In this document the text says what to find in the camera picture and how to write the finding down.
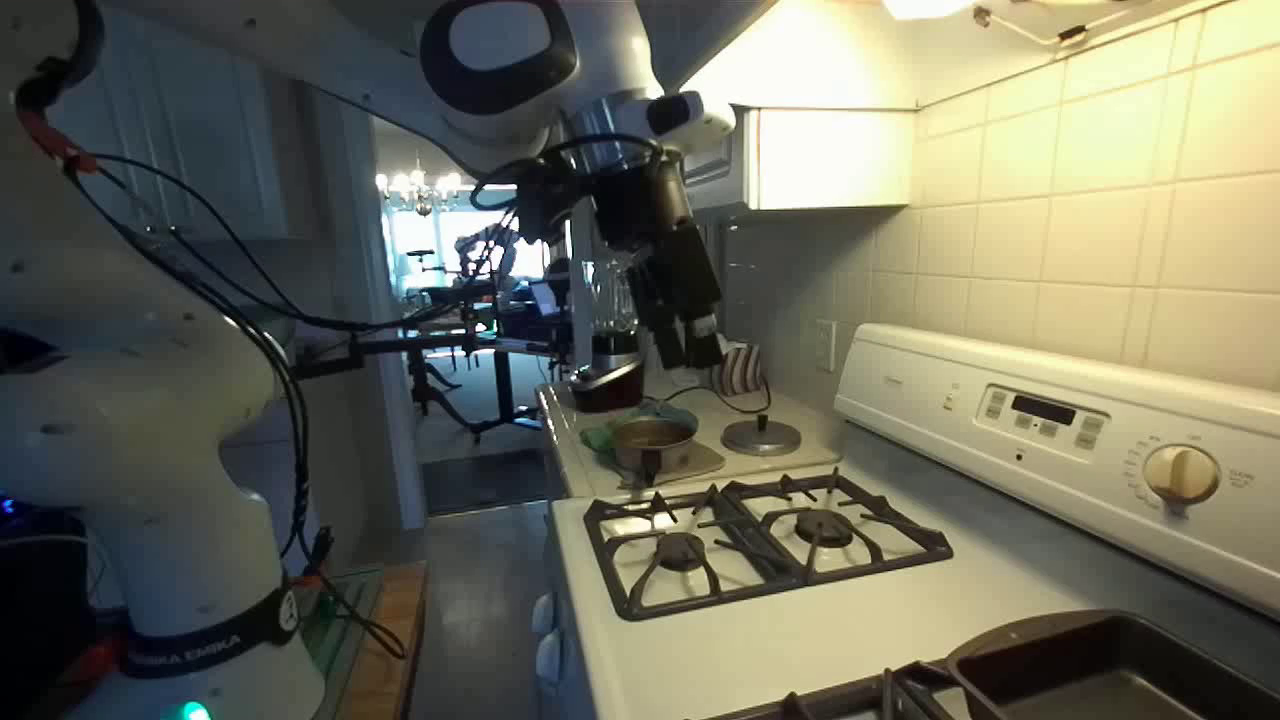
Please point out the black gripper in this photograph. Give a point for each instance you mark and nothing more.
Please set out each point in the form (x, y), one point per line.
(641, 211)

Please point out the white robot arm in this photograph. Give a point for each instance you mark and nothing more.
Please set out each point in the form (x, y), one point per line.
(133, 376)

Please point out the white range hood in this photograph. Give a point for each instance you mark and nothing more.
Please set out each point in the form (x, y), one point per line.
(826, 114)

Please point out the dark bowl on counter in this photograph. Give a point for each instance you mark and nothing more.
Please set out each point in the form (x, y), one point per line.
(601, 389)

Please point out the chandelier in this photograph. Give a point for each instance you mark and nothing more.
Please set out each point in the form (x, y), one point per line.
(418, 191)

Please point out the green cloth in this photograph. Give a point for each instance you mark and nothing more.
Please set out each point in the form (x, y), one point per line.
(601, 439)

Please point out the small metal saucepan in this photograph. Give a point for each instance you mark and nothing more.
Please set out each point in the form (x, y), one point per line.
(655, 445)

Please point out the silver pot lid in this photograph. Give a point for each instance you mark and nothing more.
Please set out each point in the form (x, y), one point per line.
(763, 439)

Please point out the black burner grate near pot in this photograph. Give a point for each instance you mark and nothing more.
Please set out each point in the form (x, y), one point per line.
(733, 543)

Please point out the white gas stove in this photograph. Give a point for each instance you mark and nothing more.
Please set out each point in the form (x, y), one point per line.
(997, 535)

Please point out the black burner grate near pan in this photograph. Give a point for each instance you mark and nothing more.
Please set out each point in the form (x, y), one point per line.
(892, 694)

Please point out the white wall outlet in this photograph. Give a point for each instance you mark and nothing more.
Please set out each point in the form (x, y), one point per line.
(826, 346)

